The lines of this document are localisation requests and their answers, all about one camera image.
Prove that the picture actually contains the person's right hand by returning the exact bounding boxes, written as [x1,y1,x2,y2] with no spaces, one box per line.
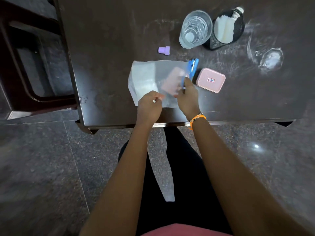
[173,77,202,120]

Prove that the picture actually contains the person's left hand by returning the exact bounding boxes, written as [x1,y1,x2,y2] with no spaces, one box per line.
[136,90,166,126]

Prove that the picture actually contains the translucent plastic zip bag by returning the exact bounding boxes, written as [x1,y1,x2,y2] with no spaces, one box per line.
[127,60,195,108]

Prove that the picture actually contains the blue plastic clip tool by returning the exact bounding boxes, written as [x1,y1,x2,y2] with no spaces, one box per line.
[181,58,199,90]

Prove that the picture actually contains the person's right forearm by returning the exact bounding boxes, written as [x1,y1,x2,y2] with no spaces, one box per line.
[189,117,313,236]

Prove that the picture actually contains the person's left forearm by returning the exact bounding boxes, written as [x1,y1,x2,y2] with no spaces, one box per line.
[78,121,159,236]

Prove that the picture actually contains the pink flat block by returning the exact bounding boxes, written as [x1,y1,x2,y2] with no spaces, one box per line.
[161,67,187,95]

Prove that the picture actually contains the pink lidded container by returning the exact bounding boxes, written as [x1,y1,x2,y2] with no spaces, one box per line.
[196,68,226,94]

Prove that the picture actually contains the clear drinking glass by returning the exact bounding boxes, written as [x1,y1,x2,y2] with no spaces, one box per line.
[179,10,213,49]

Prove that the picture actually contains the black mesh cup holder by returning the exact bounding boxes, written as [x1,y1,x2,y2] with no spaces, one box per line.
[208,8,245,50]

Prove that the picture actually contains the white folded paper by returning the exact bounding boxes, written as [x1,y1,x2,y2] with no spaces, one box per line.
[214,15,237,44]

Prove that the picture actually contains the black trousers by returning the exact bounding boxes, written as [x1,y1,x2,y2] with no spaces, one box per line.
[118,126,234,236]

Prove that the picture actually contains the dark wooden chair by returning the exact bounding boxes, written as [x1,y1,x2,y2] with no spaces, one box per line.
[0,0,78,120]

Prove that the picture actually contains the pink shirt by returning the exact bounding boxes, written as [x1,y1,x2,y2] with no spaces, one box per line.
[140,223,234,236]

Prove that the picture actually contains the orange bead bracelet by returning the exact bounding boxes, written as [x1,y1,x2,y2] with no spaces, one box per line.
[188,113,207,130]

